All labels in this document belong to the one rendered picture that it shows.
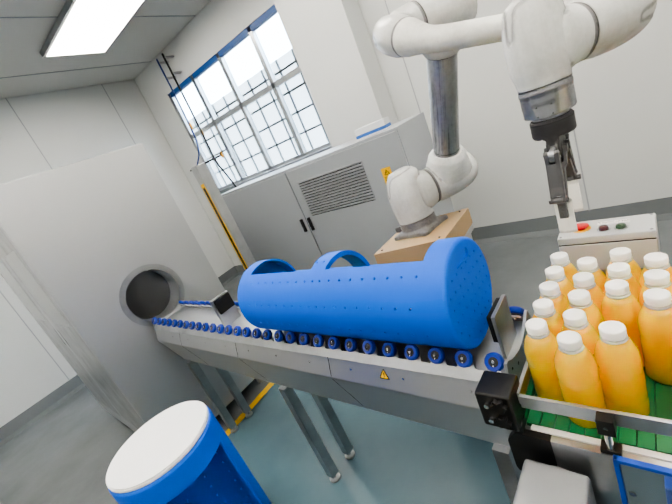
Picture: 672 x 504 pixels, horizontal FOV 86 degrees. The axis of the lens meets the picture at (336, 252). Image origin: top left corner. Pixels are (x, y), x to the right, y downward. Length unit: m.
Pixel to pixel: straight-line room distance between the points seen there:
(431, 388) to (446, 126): 0.91
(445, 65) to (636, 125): 2.42
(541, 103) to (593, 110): 2.77
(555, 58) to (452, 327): 0.55
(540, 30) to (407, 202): 0.88
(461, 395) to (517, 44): 0.79
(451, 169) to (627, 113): 2.21
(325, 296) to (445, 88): 0.81
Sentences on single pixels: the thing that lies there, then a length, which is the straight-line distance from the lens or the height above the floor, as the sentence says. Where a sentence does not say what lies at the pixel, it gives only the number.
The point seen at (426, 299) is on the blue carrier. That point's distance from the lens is 0.88.
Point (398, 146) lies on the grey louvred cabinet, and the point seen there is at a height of 1.33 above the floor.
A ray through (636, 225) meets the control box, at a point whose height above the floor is 1.10.
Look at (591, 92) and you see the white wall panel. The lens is 3.54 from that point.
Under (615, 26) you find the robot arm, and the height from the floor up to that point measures 1.55.
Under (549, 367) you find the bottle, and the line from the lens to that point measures 0.86.
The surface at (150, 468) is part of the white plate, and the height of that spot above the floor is 1.04.
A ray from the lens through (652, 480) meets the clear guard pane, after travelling 0.82.
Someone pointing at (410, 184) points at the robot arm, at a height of 1.28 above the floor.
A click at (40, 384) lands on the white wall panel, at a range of 5.65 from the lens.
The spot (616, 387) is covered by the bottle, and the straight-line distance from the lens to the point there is 0.86.
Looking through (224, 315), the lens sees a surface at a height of 0.98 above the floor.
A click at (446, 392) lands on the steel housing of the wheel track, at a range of 1.06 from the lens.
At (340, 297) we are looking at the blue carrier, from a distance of 1.04.
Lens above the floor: 1.58
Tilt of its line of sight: 17 degrees down
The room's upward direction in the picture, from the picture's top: 24 degrees counter-clockwise
